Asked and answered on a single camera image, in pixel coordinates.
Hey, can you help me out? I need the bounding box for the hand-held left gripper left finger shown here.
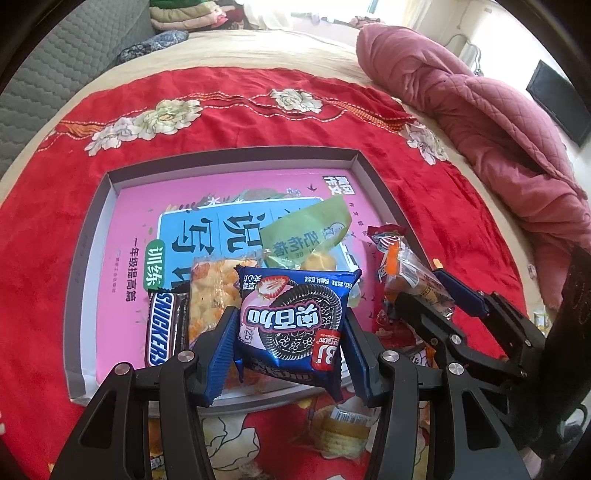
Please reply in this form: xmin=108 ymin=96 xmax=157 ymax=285
xmin=48 ymin=307 xmax=241 ymax=480

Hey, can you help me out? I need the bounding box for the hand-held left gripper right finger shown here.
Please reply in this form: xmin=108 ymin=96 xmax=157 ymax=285
xmin=342 ymin=309 xmax=529 ymax=480

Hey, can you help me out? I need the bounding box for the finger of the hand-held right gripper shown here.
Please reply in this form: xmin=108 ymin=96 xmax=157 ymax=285
xmin=434 ymin=258 xmax=546 ymax=370
xmin=394 ymin=291 xmax=527 ymax=385

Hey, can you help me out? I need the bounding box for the orange-ended cake packet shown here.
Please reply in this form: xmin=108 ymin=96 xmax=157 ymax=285
xmin=385 ymin=242 xmax=455 ymax=319

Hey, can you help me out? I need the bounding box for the brown chocolate bar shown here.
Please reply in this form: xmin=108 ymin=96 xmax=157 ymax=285
xmin=144 ymin=291 xmax=191 ymax=368

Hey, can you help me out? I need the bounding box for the clear packet of yellow snacks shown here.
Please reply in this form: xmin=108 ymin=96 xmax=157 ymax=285
xmin=189 ymin=257 xmax=273 ymax=398

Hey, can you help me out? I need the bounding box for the blue cookie packet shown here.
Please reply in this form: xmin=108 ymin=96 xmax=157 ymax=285
xmin=233 ymin=265 xmax=363 ymax=402

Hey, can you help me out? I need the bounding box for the green snack packet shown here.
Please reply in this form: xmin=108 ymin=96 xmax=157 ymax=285
xmin=261 ymin=195 xmax=363 ymax=310

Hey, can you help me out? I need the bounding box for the grey cardboard box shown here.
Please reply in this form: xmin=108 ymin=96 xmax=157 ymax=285
xmin=62 ymin=147 xmax=444 ymax=407

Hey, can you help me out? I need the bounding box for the clear packet of yellow cake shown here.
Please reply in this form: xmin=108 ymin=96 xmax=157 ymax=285
xmin=309 ymin=404 xmax=377 ymax=457

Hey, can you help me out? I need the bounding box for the red candy packet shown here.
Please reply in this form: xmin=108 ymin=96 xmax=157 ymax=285
xmin=368 ymin=224 xmax=435 ymax=367

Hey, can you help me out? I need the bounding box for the pink book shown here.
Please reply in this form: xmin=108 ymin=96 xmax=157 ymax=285
xmin=99 ymin=168 xmax=384 ymax=393

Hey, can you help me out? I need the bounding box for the pink quilt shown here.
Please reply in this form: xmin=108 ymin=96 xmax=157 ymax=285
xmin=355 ymin=23 xmax=591 ymax=310

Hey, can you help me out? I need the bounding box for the black screen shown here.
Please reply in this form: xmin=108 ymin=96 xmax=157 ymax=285
xmin=526 ymin=60 xmax=591 ymax=148

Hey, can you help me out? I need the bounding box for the white metal rack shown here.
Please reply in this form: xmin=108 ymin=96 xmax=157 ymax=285
xmin=455 ymin=39 xmax=485 ymax=77

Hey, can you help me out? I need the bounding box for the red floral blanket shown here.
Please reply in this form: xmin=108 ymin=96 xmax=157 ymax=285
xmin=0 ymin=66 xmax=527 ymax=480

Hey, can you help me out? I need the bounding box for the window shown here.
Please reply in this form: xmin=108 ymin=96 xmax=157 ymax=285
xmin=365 ymin=0 xmax=462 ymax=28

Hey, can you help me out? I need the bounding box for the beige bed sheet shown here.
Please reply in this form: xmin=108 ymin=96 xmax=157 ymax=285
xmin=0 ymin=28 xmax=555 ymax=324

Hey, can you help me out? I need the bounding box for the blue floral cloth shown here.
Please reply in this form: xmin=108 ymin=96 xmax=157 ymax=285
xmin=115 ymin=30 xmax=190 ymax=65

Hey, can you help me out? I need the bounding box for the grey quilted headboard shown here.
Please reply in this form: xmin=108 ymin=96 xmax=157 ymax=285
xmin=0 ymin=0 xmax=155 ymax=176

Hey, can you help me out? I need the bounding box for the pile of folded clothes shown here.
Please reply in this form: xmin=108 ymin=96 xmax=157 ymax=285
xmin=150 ymin=0 xmax=250 ymax=33

